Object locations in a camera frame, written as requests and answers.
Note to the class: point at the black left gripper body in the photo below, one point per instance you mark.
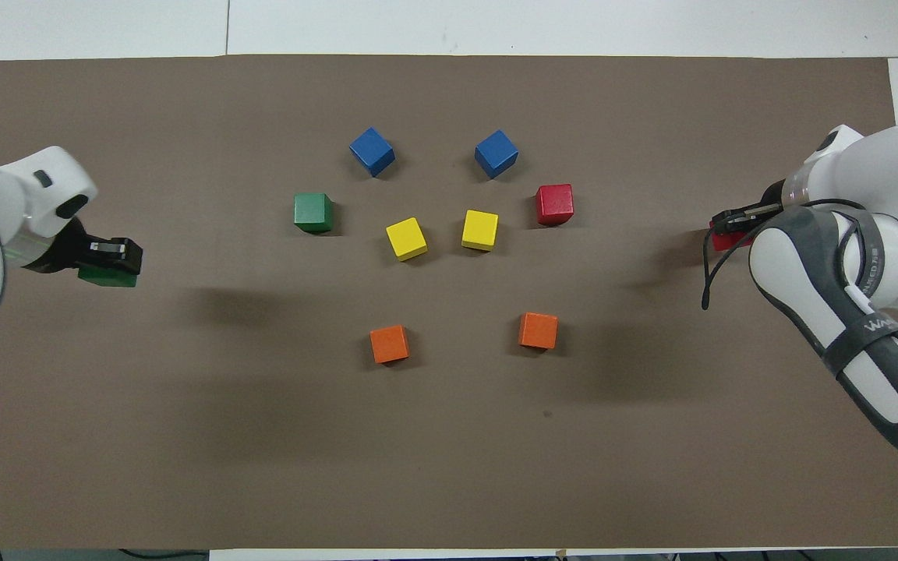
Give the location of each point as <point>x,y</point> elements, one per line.
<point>110,259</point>

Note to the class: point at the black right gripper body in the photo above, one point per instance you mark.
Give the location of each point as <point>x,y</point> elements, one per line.
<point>745,216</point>

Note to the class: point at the green wooden block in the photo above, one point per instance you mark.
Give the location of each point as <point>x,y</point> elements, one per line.
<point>106,279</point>
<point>313,212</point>

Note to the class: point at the red wooden block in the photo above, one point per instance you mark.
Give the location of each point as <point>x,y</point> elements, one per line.
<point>554,204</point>
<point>726,242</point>

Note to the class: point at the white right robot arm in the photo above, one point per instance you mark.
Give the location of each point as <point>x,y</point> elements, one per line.
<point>885,179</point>

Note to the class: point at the brown table mat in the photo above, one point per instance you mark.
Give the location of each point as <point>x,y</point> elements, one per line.
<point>262,436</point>

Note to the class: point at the orange wooden block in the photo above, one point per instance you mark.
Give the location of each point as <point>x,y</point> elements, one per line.
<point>539,330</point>
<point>389,344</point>

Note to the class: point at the blue wooden block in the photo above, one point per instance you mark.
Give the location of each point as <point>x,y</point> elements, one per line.
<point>372,151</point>
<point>496,153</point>

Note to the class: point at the yellow wooden block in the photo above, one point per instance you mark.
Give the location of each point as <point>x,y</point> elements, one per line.
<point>406,238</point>
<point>480,230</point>

